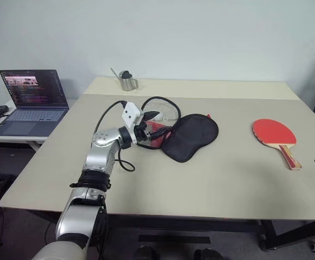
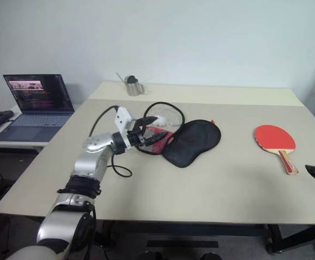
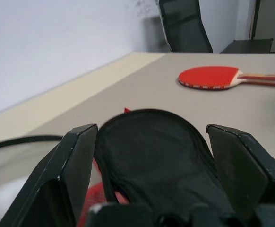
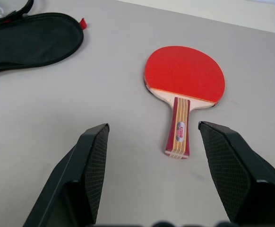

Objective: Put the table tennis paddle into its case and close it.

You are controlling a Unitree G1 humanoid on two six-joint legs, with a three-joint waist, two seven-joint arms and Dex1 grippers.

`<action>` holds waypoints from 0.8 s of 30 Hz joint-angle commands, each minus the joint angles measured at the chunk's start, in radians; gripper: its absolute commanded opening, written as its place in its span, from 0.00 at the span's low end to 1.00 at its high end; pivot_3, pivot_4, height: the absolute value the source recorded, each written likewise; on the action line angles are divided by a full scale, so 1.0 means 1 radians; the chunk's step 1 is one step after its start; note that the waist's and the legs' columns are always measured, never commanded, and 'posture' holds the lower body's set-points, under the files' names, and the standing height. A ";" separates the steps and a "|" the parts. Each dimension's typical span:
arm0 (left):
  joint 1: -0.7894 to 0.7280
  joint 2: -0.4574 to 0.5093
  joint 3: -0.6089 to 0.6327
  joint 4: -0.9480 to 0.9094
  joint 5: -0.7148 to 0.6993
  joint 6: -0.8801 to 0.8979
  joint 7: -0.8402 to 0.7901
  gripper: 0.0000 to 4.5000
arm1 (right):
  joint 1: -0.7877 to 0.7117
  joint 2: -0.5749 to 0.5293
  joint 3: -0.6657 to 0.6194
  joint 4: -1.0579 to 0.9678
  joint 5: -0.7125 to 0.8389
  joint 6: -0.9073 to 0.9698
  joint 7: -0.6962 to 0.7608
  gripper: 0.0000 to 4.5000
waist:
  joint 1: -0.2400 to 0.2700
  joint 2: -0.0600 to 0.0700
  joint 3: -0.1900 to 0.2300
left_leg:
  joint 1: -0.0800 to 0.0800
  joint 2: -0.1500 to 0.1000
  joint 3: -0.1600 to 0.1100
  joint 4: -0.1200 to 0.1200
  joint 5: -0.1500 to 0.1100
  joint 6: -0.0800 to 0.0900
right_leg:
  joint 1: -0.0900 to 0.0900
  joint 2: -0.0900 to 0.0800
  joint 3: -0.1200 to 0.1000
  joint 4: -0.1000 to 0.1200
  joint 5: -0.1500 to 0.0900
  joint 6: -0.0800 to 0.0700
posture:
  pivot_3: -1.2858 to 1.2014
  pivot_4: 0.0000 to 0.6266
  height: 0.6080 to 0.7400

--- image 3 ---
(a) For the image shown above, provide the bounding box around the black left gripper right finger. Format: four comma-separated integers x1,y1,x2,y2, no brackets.
206,124,275,214

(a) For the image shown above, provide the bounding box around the red table tennis paddle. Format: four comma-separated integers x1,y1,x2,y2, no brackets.
178,66,275,91

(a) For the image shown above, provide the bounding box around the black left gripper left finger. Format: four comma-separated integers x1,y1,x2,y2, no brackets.
0,123,98,227

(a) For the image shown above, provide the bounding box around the black low side table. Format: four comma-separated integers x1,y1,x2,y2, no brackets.
220,38,274,54

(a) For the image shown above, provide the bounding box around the black office chair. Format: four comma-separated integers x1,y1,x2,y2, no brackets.
158,0,214,53

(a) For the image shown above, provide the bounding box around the red and black paddle case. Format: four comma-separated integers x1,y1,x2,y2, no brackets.
0,107,237,227

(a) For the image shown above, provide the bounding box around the dark cabinet panel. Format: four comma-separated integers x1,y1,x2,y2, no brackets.
249,0,275,53

